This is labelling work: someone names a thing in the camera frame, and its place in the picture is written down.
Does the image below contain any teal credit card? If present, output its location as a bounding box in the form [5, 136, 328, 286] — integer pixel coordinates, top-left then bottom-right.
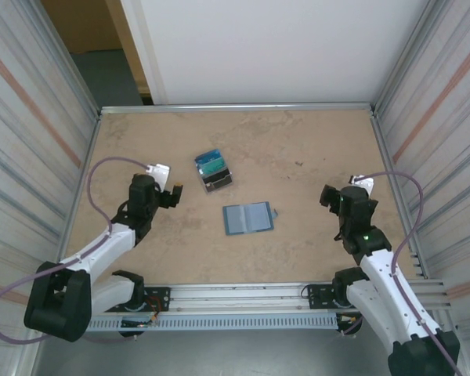
[199, 158, 227, 175]

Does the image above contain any blue credit card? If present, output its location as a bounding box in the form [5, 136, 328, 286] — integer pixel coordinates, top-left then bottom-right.
[194, 148, 223, 166]

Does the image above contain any blue card wallet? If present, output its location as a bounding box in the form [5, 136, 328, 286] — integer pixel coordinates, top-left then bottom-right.
[222, 201, 279, 236]

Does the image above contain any small circuit board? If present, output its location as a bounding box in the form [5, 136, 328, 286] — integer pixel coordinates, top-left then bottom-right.
[121, 317, 160, 328]

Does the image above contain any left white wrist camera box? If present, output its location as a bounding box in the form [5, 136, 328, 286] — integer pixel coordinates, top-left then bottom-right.
[145, 163, 171, 193]

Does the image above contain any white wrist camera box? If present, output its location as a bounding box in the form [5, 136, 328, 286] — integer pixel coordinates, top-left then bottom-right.
[348, 175, 375, 195]
[145, 163, 171, 193]

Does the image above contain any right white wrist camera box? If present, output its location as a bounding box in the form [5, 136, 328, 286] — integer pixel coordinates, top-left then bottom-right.
[348, 175, 375, 195]

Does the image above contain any aluminium side rail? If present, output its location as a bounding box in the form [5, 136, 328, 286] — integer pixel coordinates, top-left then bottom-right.
[54, 111, 103, 285]
[370, 109, 428, 279]

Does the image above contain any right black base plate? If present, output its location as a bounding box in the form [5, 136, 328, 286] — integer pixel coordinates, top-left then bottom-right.
[307, 282, 378, 310]

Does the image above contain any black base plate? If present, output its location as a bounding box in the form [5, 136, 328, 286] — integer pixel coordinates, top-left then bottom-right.
[307, 282, 378, 310]
[100, 287, 172, 313]

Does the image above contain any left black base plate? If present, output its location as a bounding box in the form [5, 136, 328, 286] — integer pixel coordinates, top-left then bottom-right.
[100, 287, 172, 313]

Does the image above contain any red wire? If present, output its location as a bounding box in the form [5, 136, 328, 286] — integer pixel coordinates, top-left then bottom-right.
[146, 296, 169, 314]

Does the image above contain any aluminium table edge rail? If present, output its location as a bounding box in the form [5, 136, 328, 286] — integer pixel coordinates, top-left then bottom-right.
[99, 102, 377, 115]

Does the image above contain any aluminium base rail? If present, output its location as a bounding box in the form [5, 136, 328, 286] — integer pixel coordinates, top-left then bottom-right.
[25, 280, 454, 316]

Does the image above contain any grey slotted cable duct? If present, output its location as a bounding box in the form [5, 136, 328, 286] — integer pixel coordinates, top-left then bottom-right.
[42, 315, 340, 333]

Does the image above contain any white door frame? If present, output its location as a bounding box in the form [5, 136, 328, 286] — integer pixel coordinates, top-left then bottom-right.
[119, 0, 169, 106]

